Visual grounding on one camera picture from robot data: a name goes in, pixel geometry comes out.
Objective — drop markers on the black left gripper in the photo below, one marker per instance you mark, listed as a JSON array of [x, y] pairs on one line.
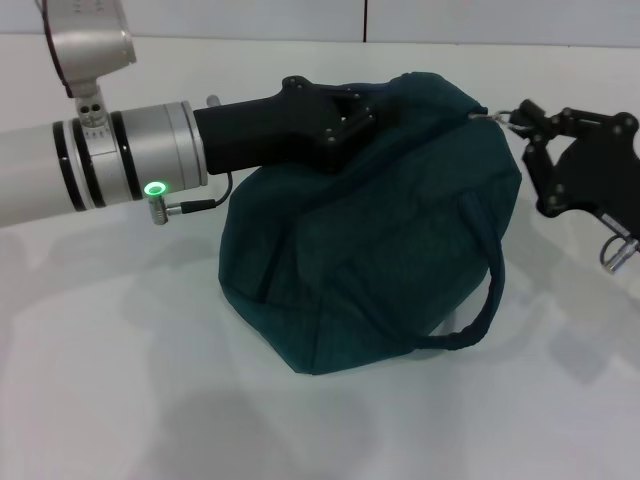
[[260, 130]]

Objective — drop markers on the dark teal lunch bag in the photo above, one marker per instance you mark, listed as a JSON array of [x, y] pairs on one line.
[[375, 240]]

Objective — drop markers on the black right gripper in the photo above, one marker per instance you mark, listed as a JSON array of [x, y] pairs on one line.
[[600, 165]]

